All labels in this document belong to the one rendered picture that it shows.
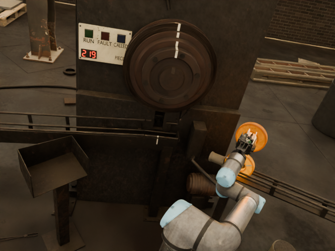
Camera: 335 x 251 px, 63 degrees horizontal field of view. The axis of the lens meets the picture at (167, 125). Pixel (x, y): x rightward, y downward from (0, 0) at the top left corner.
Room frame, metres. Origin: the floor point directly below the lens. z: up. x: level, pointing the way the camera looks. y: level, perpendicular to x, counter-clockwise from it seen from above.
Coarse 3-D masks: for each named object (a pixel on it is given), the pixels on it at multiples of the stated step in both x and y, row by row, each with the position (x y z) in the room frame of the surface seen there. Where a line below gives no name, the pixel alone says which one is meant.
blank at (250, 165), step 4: (248, 156) 1.18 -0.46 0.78; (248, 160) 1.17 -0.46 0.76; (252, 160) 1.18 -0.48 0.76; (244, 164) 1.17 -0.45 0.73; (248, 164) 1.16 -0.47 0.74; (252, 164) 1.16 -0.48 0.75; (244, 168) 1.18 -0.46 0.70; (248, 168) 1.16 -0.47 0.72; (252, 168) 1.15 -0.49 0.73; (244, 172) 1.16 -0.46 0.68; (248, 172) 1.16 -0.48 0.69; (252, 172) 1.15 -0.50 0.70; (244, 176) 1.16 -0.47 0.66
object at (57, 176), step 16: (48, 144) 1.04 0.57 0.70; (64, 144) 1.09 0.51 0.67; (32, 160) 0.98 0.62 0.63; (48, 160) 1.03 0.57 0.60; (64, 160) 1.05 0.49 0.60; (80, 160) 1.04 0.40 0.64; (32, 176) 0.91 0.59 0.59; (48, 176) 0.93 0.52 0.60; (64, 176) 0.94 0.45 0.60; (80, 176) 0.96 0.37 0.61; (32, 192) 0.80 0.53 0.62; (64, 192) 0.96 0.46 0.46; (64, 208) 0.96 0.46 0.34; (64, 224) 0.96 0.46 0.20; (48, 240) 0.96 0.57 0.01; (64, 240) 0.95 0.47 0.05; (80, 240) 1.00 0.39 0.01
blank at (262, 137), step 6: (240, 126) 1.19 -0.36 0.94; (246, 126) 1.18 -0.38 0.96; (252, 126) 1.17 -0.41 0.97; (258, 126) 1.16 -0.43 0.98; (240, 132) 1.19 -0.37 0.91; (246, 132) 1.18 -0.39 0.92; (252, 132) 1.17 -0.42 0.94; (258, 132) 1.15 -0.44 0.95; (264, 132) 1.15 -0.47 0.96; (258, 138) 1.15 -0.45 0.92; (264, 138) 1.14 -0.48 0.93; (258, 144) 1.14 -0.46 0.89; (264, 144) 1.13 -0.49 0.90; (258, 150) 1.14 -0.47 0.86
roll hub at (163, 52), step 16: (144, 64) 1.20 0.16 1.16; (160, 64) 1.20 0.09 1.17; (176, 64) 1.21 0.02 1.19; (192, 64) 1.21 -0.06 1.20; (144, 80) 1.18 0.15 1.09; (160, 80) 1.18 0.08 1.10; (176, 80) 1.19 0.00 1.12; (192, 80) 1.22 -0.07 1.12; (160, 96) 1.19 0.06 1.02; (176, 96) 1.21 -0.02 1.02
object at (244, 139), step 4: (240, 136) 1.07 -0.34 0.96; (244, 136) 1.07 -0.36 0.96; (248, 136) 1.08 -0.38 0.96; (240, 140) 1.06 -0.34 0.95; (244, 140) 1.05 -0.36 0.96; (248, 140) 1.06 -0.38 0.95; (252, 140) 1.06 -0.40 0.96; (236, 144) 1.07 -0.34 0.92; (240, 144) 1.04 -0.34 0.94; (244, 144) 1.03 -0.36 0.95; (248, 144) 1.03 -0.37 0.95; (252, 144) 1.03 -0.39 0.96; (236, 148) 1.07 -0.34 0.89; (240, 148) 1.00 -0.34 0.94; (244, 148) 1.03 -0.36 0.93; (248, 148) 1.04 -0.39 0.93; (252, 148) 1.07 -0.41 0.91; (240, 152) 1.03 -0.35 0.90; (244, 152) 1.00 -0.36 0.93; (248, 152) 1.04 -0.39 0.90; (244, 156) 0.98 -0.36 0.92
